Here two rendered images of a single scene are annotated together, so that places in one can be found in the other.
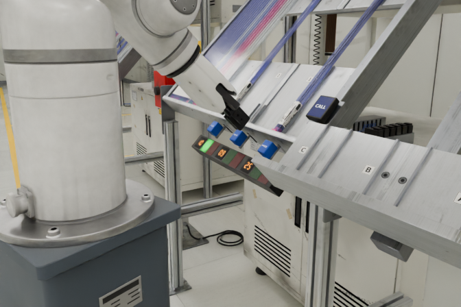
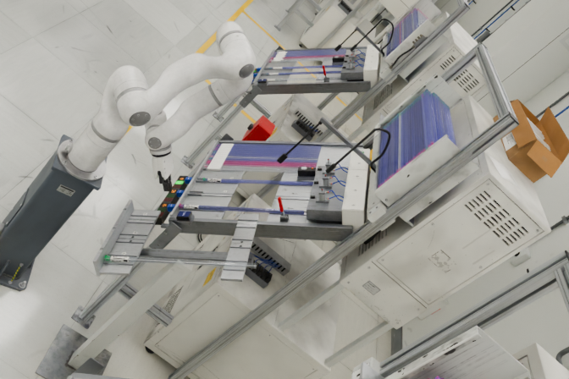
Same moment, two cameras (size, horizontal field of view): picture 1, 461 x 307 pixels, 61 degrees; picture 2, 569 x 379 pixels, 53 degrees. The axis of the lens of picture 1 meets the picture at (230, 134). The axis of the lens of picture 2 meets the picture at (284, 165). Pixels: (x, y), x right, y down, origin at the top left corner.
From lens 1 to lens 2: 177 cm
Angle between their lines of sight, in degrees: 21
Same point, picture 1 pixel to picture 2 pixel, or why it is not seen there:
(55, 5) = (106, 123)
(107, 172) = (89, 162)
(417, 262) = (193, 319)
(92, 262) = (65, 176)
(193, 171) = (252, 186)
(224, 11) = (370, 121)
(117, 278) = (69, 185)
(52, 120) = (85, 142)
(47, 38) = (98, 128)
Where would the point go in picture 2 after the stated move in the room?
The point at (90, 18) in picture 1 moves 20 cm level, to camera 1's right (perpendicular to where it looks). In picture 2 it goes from (112, 132) to (140, 178)
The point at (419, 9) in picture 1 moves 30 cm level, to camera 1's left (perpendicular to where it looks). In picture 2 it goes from (262, 229) to (221, 166)
